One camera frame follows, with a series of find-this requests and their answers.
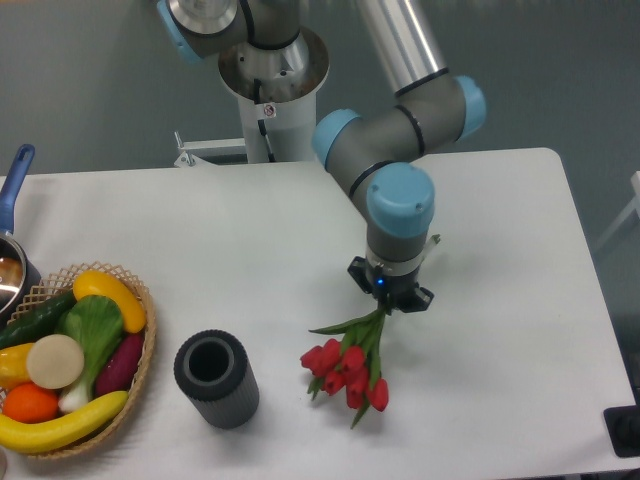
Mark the red tulip bouquet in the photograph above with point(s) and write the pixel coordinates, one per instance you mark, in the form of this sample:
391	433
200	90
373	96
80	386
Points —
350	361

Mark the yellow squash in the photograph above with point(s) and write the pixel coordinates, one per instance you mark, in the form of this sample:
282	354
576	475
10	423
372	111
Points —
97	283

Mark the white frame at right edge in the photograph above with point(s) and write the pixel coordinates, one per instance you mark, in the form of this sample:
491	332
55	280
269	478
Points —
623	223

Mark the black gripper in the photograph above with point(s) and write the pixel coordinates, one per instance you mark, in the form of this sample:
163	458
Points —
401	291

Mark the beige round disc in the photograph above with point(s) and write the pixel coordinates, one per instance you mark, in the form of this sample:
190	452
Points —
55	361

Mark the black device at table edge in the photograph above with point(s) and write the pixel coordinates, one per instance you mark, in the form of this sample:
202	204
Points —
623	429

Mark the purple sweet potato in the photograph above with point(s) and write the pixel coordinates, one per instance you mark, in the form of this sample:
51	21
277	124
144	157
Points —
118	373

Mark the green cucumber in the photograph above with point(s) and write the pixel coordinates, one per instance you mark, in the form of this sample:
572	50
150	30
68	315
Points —
38	322

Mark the woven wicker basket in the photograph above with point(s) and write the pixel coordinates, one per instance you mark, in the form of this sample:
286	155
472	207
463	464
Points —
62	281

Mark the yellow bell pepper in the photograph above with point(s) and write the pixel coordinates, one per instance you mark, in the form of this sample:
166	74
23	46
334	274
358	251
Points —
13	366

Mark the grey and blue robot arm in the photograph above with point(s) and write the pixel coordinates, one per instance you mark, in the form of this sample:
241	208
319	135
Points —
370	159

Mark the blue handled steel pot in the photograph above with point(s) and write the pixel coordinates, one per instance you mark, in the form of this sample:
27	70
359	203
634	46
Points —
18	274

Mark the dark grey ribbed vase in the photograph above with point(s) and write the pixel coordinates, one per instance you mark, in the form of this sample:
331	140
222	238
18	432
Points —
213	370

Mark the yellow banana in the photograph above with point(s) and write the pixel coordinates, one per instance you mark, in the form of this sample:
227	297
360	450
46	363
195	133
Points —
63	431

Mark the orange fruit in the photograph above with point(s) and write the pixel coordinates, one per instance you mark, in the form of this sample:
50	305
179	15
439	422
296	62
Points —
30	403

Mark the green bok choy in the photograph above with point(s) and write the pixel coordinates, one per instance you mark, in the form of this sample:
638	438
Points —
96	324

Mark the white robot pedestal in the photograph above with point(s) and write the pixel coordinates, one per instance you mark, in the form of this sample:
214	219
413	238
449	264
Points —
276	95

